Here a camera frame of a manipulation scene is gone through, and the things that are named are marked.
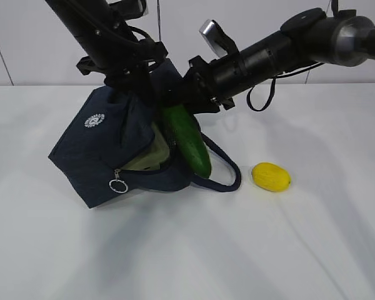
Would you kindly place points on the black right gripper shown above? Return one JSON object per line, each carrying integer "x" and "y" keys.
{"x": 198, "y": 91}

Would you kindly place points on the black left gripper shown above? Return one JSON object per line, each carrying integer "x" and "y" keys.
{"x": 133, "y": 71}

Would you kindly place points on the green cucumber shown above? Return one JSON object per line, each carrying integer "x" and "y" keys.
{"x": 188, "y": 139}

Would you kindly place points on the glass container with green lid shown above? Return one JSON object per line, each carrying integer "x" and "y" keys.
{"x": 150, "y": 159}

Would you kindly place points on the navy blue lunch bag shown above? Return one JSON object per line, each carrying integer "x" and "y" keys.
{"x": 112, "y": 128}

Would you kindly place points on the yellow lemon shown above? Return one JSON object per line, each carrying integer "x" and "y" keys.
{"x": 270, "y": 176}

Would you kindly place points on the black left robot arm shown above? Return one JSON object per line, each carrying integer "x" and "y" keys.
{"x": 124, "y": 54}

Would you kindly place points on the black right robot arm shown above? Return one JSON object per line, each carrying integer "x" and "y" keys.
{"x": 306, "y": 40}

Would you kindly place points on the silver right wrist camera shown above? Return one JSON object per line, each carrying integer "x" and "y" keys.
{"x": 218, "y": 41}

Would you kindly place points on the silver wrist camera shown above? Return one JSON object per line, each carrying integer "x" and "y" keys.
{"x": 130, "y": 9}
{"x": 218, "y": 41}

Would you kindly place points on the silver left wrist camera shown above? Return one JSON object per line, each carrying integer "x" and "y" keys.
{"x": 130, "y": 9}

